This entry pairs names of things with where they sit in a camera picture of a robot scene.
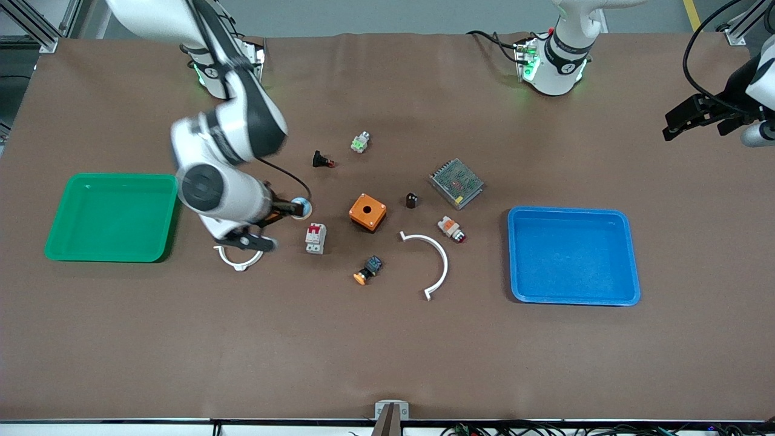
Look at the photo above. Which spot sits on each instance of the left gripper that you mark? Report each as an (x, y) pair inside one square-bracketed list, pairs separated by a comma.
[(718, 108)]

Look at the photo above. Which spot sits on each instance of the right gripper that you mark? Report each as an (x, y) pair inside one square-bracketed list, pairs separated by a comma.
[(280, 209)]

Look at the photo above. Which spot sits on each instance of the grey circuit breaker red lever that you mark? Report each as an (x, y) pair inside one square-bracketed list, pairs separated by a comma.
[(316, 237)]

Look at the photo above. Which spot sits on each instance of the small black cylindrical capacitor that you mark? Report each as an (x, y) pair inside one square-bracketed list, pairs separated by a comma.
[(412, 201)]

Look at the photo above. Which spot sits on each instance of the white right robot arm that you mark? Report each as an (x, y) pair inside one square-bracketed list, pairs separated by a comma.
[(242, 121)]

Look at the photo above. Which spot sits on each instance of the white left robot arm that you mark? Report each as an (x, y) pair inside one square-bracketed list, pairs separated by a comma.
[(560, 66)]

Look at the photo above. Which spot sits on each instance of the blue white dome button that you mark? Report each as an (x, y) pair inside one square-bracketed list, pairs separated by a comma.
[(306, 213)]

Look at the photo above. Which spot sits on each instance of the small white pipe clamp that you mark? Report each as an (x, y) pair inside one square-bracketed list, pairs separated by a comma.
[(242, 266)]

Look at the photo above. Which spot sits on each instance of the yellow pushbutton black blue body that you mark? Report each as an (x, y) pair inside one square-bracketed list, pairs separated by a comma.
[(370, 266)]

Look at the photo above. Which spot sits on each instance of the white button with green cap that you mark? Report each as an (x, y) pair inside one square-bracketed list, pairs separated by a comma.
[(360, 144)]

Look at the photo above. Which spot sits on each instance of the brown table mat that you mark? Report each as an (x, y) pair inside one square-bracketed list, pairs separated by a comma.
[(363, 351)]

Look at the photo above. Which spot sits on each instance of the green plastic tray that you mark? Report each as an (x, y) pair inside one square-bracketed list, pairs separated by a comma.
[(112, 218)]

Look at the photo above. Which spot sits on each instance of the red indicator lamp orange-white body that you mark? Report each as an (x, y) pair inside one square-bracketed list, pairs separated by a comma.
[(449, 226)]

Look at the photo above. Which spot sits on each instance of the large white pipe clamp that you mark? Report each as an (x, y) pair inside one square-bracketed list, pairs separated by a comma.
[(445, 260)]

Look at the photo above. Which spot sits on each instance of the perforated metal power supply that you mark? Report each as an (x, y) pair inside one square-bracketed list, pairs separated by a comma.
[(457, 181)]

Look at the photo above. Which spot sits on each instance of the blue plastic tray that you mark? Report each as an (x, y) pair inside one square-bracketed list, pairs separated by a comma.
[(575, 260)]

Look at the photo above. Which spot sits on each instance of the black switch with red tip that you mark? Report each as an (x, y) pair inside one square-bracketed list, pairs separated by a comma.
[(318, 160)]

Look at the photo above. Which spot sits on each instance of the aluminium frame profile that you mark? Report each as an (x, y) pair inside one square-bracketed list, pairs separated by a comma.
[(742, 27), (36, 27)]

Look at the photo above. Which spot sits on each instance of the metal table edge bracket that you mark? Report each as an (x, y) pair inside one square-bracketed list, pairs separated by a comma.
[(392, 409)]

